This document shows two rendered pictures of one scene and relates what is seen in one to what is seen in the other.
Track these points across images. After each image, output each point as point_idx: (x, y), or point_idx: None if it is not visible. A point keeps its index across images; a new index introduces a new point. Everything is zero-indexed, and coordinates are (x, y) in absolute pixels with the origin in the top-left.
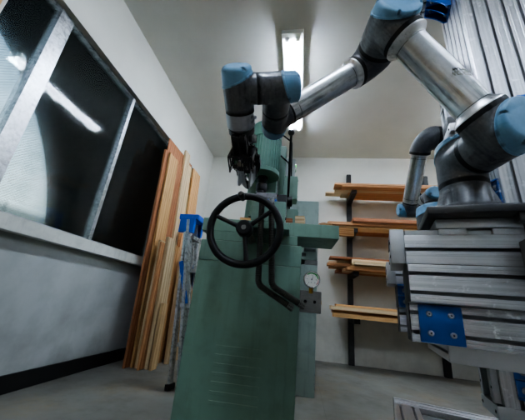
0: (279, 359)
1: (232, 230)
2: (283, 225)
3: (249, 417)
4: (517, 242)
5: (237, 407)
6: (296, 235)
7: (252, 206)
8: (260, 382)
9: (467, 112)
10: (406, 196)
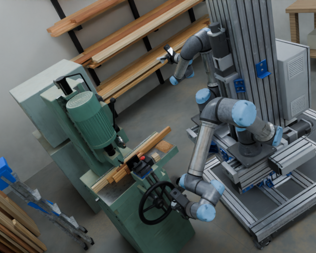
0: (177, 213)
1: (129, 196)
2: (163, 177)
3: (177, 235)
4: (267, 158)
5: (172, 238)
6: (160, 167)
7: (143, 183)
8: (175, 225)
9: (263, 138)
10: (178, 76)
